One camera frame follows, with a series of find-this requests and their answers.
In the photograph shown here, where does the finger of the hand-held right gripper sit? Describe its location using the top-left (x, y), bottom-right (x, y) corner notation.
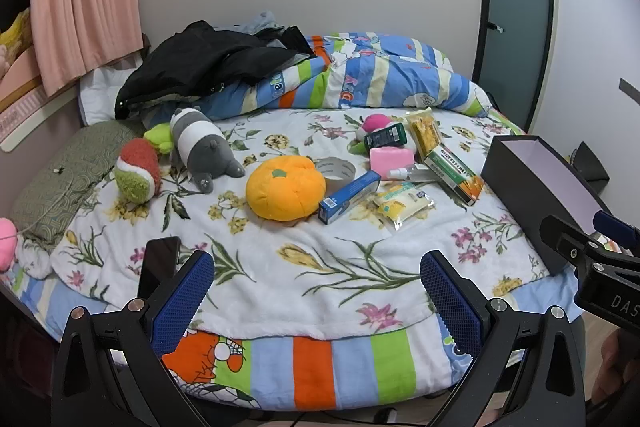
top-left (594, 211), bottom-right (640, 255)
top-left (539, 214), bottom-right (618, 280)

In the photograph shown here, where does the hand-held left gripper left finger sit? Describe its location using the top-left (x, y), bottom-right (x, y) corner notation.
top-left (52, 251), bottom-right (215, 427)

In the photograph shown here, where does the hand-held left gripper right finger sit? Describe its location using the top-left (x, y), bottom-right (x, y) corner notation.
top-left (420, 251), bottom-right (586, 427)

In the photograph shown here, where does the black rectangular box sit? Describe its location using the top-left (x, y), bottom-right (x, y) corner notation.
top-left (481, 135), bottom-right (613, 276)

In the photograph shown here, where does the yellow snack packet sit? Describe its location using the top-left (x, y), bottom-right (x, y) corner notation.
top-left (372, 184), bottom-right (436, 232)

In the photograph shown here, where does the blue carton box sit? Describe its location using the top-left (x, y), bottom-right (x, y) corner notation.
top-left (318, 170), bottom-right (382, 225)

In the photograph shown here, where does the orange fruit plush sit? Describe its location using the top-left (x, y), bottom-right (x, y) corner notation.
top-left (245, 155), bottom-right (326, 222)

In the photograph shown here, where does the person's right hand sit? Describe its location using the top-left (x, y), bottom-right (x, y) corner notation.
top-left (600, 332), bottom-right (640, 413)

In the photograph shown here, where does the black smartphone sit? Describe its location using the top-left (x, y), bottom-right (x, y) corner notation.
top-left (137, 237), bottom-right (182, 308)

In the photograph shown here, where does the black box lid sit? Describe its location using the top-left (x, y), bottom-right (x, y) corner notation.
top-left (570, 142), bottom-right (611, 182)

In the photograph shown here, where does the white floral blanket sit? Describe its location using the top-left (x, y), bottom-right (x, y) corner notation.
top-left (50, 107), bottom-right (556, 340)

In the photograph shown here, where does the green orange medicine box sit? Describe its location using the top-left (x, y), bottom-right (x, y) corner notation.
top-left (424, 146), bottom-right (486, 206)

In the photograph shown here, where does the red green plush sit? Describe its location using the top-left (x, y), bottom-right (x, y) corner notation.
top-left (115, 138), bottom-right (163, 204)

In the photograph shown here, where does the striped cartoon bed sheet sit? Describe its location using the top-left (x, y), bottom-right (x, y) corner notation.
top-left (15, 267), bottom-right (576, 410)

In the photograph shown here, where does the pink soap bar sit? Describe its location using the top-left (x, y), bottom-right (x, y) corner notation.
top-left (369, 147), bottom-right (412, 174)

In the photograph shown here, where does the grey white panda plush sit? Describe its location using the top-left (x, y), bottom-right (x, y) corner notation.
top-left (169, 106), bottom-right (247, 194)

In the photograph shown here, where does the bright green plush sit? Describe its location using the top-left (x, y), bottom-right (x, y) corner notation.
top-left (144, 123), bottom-right (176, 155)

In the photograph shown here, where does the grey green patterned pillow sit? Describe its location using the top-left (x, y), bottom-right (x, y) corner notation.
top-left (10, 122), bottom-right (146, 253)

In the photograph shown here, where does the yellow biscuit packet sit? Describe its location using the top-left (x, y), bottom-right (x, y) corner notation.
top-left (405, 108), bottom-right (443, 158)

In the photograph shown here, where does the grey tape roll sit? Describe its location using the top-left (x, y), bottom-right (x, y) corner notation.
top-left (314, 157), bottom-right (357, 188)

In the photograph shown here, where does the dark green small box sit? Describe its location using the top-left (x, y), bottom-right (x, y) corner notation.
top-left (364, 123), bottom-right (407, 151)

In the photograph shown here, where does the pink plush toy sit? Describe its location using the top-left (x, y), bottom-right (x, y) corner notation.
top-left (0, 217), bottom-right (18, 273)

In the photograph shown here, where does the pink radish plush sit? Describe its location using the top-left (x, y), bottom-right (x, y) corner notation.
top-left (349, 114), bottom-right (416, 156)

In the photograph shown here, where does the white pillow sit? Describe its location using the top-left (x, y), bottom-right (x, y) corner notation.
top-left (80, 67), bottom-right (146, 125)

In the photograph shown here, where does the striped cartoon duvet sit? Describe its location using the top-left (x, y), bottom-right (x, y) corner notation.
top-left (200, 32), bottom-right (503, 118)

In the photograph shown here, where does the frosted glass door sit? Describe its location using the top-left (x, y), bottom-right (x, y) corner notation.
top-left (477, 0), bottom-right (556, 128)

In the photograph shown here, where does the black jacket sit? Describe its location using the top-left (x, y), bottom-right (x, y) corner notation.
top-left (114, 21), bottom-right (316, 120)

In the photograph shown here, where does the pink printed board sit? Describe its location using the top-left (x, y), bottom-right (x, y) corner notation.
top-left (0, 7), bottom-right (81, 152)

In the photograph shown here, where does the blue grey cloth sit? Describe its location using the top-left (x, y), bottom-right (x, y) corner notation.
top-left (235, 11), bottom-right (286, 32)

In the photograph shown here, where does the white cable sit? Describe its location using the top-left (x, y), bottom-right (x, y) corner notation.
top-left (17, 166), bottom-right (101, 239)

